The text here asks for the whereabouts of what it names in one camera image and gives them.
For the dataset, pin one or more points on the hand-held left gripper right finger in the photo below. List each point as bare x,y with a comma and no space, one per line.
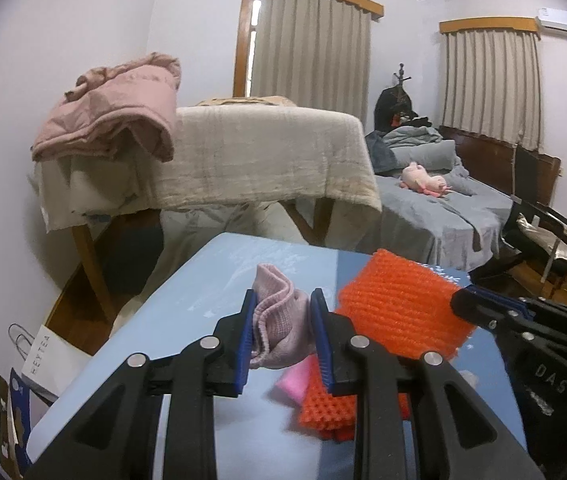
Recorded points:
321,340

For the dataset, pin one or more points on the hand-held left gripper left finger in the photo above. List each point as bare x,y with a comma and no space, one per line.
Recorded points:
246,340

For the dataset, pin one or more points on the pink knitted sock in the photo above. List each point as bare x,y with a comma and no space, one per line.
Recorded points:
281,320

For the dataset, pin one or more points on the pink mesh bag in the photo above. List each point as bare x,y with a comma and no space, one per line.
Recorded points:
293,382

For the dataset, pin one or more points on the orange mesh scrubber cloth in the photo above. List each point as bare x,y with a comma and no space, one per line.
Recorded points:
398,300

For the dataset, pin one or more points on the white tissue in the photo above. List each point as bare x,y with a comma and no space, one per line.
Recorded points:
468,377

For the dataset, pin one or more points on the silver cushion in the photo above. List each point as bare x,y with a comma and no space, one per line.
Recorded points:
546,240

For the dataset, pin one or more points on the bed with grey sheet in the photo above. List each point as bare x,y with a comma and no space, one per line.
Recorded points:
438,220

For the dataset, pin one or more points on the white bedding bundle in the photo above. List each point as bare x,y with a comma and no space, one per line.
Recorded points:
198,230

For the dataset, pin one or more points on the black chair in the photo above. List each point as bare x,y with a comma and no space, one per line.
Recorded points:
528,175

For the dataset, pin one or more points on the pink plush toy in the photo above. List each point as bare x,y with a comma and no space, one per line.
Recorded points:
418,177

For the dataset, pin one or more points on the dark wooden headboard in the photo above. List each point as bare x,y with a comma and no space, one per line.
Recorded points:
488,152

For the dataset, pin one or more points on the grey duvet pile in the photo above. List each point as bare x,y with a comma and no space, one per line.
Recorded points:
423,147

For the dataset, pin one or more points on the beige blanket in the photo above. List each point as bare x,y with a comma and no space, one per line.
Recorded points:
263,155

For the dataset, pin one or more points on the white paper bag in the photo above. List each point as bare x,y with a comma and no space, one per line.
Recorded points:
48,360

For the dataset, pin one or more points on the narrow beige curtain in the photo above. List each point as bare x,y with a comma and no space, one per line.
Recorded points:
493,90

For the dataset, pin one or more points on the coat rack with dark clothes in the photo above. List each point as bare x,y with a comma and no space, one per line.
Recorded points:
391,105

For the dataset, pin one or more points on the white cloth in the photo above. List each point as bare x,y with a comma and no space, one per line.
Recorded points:
63,190

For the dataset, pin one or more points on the blue cardboard box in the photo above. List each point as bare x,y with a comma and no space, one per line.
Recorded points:
18,410

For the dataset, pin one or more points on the tan cloth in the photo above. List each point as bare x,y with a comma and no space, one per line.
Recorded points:
243,101

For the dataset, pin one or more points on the pink padded jacket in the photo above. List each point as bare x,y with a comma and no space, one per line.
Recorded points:
108,105

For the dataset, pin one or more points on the short wooden curtain pelmet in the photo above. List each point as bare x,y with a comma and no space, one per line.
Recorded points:
488,26

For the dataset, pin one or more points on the wide beige curtain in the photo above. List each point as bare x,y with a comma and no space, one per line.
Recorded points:
313,55

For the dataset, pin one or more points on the white air conditioner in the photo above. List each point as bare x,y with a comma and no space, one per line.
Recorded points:
563,22

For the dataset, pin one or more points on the wooden table frame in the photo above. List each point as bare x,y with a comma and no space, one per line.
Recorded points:
88,260

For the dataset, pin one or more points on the wooden window frame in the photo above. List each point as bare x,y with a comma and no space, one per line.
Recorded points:
242,45

